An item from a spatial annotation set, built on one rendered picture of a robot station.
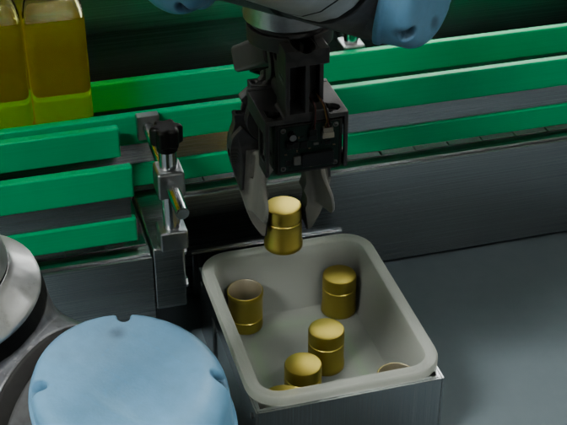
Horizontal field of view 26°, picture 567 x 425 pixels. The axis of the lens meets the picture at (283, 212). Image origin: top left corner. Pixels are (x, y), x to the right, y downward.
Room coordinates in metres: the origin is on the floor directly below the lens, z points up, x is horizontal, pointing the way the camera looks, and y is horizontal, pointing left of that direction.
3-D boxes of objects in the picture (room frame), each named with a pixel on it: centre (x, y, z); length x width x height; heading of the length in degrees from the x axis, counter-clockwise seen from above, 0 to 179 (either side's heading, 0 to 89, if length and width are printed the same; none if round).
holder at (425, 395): (0.93, -0.02, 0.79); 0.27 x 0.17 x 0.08; 16
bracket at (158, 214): (0.98, 0.12, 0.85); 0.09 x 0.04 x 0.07; 16
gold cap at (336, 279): (0.99, -0.06, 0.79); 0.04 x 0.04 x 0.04
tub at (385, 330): (0.90, -0.03, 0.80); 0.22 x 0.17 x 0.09; 16
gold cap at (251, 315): (0.96, 0.04, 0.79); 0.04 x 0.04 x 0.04
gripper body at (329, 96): (0.91, -0.01, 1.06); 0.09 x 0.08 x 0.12; 16
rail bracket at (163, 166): (0.96, 0.11, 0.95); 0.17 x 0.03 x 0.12; 16
